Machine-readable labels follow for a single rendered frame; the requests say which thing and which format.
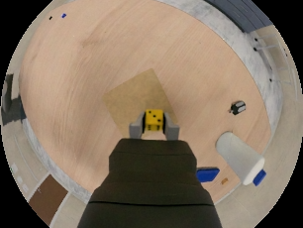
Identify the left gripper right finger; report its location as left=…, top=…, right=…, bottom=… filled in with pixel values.
left=162, top=113, right=180, bottom=141

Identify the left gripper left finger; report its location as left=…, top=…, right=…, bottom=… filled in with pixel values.
left=129, top=111, right=147, bottom=139

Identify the tan mat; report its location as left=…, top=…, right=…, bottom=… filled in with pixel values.
left=101, top=68, right=178, bottom=138

